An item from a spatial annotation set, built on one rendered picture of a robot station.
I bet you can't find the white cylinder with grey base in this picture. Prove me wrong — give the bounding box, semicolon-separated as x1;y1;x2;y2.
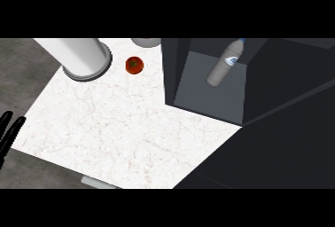
33;37;114;82

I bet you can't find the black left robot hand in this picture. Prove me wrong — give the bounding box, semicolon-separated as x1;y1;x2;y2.
0;110;28;171

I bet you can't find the clear plastic water bottle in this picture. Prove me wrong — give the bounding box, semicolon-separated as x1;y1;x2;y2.
205;37;248;88

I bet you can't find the pale grey block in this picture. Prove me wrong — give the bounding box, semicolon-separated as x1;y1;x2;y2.
80;176;121;190

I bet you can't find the pale grey round container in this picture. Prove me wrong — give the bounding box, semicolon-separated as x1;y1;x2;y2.
130;37;163;49

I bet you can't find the dark grey cabinet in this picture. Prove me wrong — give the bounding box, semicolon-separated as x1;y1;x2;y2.
160;37;335;127

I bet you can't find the red tomato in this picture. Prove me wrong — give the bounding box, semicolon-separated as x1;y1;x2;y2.
124;56;145;75

